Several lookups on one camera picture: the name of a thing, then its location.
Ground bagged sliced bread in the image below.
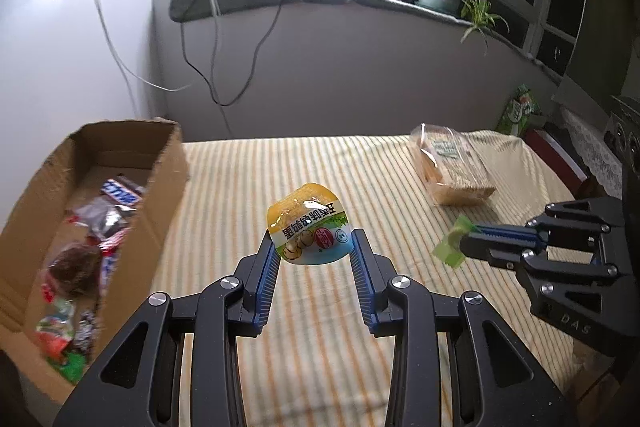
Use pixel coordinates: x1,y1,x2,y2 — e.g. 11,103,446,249
410,123,497,206

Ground green snack bag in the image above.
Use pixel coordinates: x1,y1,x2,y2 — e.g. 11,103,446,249
496,84,542,136

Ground striped tablecloth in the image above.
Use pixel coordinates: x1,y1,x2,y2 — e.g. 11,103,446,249
65,129,616,427

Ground brown candy bar blue print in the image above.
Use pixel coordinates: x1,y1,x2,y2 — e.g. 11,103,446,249
100,178,146,208

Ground black cable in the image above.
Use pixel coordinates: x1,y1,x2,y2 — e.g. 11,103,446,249
180,22,236,138

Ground white lace cloth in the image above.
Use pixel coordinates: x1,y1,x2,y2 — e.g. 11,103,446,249
560,107,626,198

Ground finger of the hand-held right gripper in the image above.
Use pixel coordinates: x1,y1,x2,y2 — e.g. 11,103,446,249
469,199,624,249
459,234,628,315

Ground dark flat panel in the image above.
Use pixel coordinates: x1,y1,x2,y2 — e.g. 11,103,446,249
551,34,633,118

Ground red book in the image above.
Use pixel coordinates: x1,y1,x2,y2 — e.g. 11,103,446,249
522,127,591,182

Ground dark shiny wrapper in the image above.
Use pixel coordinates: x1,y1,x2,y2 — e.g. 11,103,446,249
72,309,98,355

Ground grey cable silver plug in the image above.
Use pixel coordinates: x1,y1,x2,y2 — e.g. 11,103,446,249
210,0,301,108

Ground red white candy bar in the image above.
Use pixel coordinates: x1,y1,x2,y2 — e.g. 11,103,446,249
97,227,132,288

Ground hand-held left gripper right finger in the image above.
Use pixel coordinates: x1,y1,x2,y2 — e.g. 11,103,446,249
349,228,581,427

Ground cardboard box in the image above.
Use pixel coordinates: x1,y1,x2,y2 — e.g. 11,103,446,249
0,119,191,405

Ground small light green candy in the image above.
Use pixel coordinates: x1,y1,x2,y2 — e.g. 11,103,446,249
434,216,478,268

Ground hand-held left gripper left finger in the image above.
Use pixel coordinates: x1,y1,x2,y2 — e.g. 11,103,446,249
52,229,282,427

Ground yellow snack packet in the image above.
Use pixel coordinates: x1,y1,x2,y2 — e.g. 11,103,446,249
266,181,357,267

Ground white cable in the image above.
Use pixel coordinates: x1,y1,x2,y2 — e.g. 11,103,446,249
85,0,193,94

